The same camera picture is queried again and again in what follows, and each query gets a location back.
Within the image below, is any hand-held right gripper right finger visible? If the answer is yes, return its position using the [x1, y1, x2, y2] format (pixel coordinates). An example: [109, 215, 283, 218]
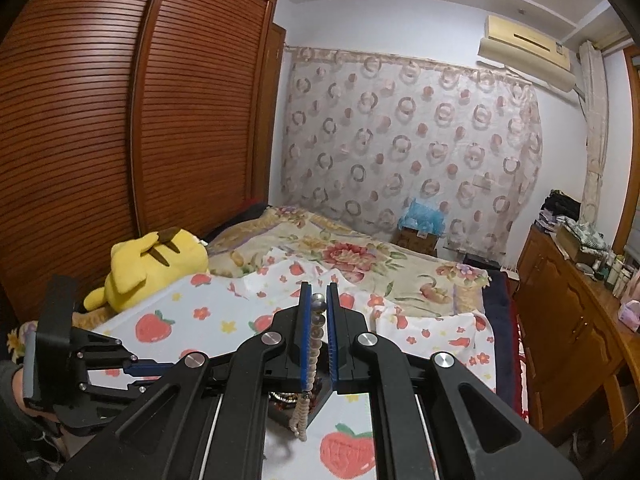
[326, 282, 583, 480]

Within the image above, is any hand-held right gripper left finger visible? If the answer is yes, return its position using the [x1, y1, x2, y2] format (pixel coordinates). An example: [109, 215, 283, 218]
[62, 281, 315, 480]

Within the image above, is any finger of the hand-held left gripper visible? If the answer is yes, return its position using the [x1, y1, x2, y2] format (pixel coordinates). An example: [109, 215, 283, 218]
[77, 377, 161, 411]
[75, 327, 176, 378]

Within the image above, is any pearl necklace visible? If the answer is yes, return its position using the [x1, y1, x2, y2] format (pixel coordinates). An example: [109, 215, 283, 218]
[289, 296, 328, 443]

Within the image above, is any person's left forearm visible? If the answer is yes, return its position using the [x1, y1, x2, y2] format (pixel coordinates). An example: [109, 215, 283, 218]
[0, 359, 68, 471]

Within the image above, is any strawberry flower printed sheet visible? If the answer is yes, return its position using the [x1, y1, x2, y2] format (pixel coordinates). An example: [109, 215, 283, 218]
[92, 255, 498, 480]

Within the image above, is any floral blanket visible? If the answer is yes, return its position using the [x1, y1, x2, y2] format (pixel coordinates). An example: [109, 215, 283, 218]
[6, 205, 493, 363]

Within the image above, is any yellow plush toy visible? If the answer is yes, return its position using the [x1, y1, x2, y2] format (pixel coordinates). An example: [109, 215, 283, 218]
[82, 228, 211, 313]

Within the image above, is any brown cardboard box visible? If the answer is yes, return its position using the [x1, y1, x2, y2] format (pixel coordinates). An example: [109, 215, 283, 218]
[391, 227, 441, 256]

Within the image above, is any blue plastic bag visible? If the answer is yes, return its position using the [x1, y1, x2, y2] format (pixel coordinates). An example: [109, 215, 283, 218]
[400, 199, 446, 236]

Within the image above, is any dark blue bed sheet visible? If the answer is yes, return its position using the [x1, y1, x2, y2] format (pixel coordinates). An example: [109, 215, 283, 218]
[482, 264, 518, 321]

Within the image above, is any wooden louvered wardrobe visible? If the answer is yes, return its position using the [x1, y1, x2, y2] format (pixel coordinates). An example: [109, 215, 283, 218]
[0, 0, 287, 341]

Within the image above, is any circle patterned curtain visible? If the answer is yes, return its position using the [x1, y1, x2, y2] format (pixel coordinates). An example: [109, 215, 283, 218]
[281, 46, 545, 266]

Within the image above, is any wooden cabinet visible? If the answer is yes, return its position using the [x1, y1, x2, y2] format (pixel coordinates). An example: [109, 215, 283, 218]
[512, 224, 640, 441]

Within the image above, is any flat cardboard box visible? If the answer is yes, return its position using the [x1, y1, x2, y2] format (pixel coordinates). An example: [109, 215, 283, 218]
[555, 225, 596, 263]

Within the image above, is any pile of dark clothes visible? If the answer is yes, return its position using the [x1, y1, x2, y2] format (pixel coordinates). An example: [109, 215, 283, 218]
[542, 189, 583, 223]

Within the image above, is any green patterned cloth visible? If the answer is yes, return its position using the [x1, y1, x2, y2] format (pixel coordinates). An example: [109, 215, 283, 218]
[560, 217, 608, 251]

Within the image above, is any row of cosmetic bottles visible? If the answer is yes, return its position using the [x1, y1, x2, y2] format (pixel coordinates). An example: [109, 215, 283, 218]
[592, 250, 640, 298]

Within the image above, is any beige side curtain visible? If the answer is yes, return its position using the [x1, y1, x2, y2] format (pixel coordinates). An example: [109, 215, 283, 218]
[580, 40, 610, 226]

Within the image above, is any beige air conditioner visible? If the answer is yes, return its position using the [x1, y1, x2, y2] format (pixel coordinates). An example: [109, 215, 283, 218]
[477, 15, 576, 92]

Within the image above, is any wooden window frame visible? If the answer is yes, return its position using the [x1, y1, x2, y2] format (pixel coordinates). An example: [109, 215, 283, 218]
[612, 45, 640, 256]

